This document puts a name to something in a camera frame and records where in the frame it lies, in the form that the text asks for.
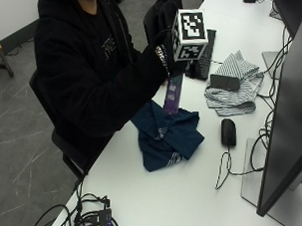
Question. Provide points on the purple rectangular box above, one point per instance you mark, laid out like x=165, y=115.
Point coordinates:
x=173, y=94

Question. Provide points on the black keyboard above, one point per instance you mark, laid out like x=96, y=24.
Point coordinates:
x=205, y=58

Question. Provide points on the white cube with black markers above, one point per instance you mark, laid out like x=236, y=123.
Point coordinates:
x=190, y=31

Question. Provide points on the black phone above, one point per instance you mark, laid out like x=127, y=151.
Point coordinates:
x=225, y=82

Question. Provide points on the black backpack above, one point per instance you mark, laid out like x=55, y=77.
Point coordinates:
x=159, y=17

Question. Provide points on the grey striped cloth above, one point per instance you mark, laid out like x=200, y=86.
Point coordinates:
x=236, y=102

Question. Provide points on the navy blue cloth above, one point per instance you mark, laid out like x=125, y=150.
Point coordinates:
x=166, y=140

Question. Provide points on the black computer mouse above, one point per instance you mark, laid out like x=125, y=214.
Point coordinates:
x=228, y=132

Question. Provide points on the grey monitor stand base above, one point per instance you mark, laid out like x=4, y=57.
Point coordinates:
x=271, y=60

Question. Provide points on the person in black hoodie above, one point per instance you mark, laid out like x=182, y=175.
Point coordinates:
x=79, y=67

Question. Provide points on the large black monitor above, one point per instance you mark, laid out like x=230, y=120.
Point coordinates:
x=290, y=131

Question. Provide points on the silver monitor stand base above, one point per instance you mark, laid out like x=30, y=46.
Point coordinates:
x=251, y=183

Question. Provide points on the black office chair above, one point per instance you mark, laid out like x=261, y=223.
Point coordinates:
x=66, y=150

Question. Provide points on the black hub device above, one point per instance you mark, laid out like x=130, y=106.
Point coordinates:
x=104, y=220

